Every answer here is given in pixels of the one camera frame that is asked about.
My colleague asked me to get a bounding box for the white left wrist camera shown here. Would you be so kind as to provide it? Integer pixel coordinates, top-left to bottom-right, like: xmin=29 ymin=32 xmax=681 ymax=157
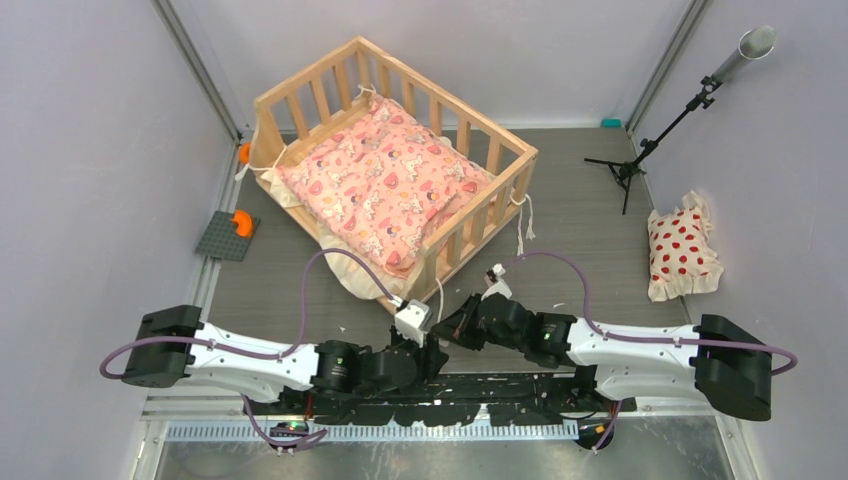
xmin=394 ymin=300 xmax=432 ymax=347

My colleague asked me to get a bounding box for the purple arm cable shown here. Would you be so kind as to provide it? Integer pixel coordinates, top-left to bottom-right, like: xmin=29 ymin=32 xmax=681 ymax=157
xmin=503 ymin=250 xmax=799 ymax=453
xmin=99 ymin=247 xmax=405 ymax=453

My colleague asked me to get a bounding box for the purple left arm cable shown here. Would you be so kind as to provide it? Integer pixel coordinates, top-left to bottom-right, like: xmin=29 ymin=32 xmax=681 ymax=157
xmin=99 ymin=247 xmax=405 ymax=453

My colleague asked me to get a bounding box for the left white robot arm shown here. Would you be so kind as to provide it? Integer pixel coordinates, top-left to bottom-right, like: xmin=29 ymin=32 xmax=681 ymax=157
xmin=117 ymin=305 xmax=449 ymax=414

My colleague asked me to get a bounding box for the grey building block plate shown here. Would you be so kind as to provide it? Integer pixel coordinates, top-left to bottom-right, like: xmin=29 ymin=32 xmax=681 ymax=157
xmin=194 ymin=211 xmax=261 ymax=262

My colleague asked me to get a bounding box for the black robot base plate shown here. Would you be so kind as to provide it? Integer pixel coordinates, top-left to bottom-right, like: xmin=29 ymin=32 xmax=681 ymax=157
xmin=250 ymin=373 xmax=615 ymax=427

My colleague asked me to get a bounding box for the orange and green toy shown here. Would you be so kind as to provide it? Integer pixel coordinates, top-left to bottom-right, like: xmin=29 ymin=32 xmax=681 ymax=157
xmin=238 ymin=142 xmax=251 ymax=165

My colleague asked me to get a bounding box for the small teal block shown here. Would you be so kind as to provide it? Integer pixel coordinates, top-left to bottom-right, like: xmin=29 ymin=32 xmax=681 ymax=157
xmin=600 ymin=118 xmax=623 ymax=128

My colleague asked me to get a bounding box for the white strawberry print pillow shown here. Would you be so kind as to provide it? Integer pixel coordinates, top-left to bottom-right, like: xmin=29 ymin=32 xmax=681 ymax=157
xmin=647 ymin=191 xmax=724 ymax=302

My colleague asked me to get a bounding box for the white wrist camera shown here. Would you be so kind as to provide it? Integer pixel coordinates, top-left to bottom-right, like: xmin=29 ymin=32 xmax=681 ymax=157
xmin=394 ymin=300 xmax=432 ymax=347
xmin=481 ymin=263 xmax=513 ymax=300

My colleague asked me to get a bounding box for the microphone on black stand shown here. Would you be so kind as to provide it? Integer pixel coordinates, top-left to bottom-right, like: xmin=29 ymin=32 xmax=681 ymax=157
xmin=584 ymin=25 xmax=777 ymax=215

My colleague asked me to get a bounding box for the wooden slatted pet bed frame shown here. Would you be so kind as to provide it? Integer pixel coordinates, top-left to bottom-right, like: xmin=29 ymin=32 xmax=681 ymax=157
xmin=247 ymin=36 xmax=538 ymax=301

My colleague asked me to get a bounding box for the orange arch toy block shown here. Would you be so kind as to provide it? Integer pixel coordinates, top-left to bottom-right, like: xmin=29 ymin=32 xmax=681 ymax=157
xmin=230 ymin=210 xmax=255 ymax=238

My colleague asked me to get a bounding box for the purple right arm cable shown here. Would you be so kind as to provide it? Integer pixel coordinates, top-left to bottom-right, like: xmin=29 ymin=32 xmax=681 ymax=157
xmin=503 ymin=250 xmax=799 ymax=453

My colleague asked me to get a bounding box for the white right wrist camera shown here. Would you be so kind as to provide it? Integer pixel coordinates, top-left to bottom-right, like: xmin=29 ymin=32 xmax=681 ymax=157
xmin=481 ymin=263 xmax=513 ymax=300

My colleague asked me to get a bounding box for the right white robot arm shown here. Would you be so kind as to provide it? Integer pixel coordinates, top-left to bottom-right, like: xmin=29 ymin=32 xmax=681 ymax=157
xmin=431 ymin=294 xmax=773 ymax=422

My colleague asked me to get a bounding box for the pink unicorn print cushion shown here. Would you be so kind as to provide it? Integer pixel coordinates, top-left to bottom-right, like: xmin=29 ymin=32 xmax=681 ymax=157
xmin=241 ymin=89 xmax=495 ymax=309

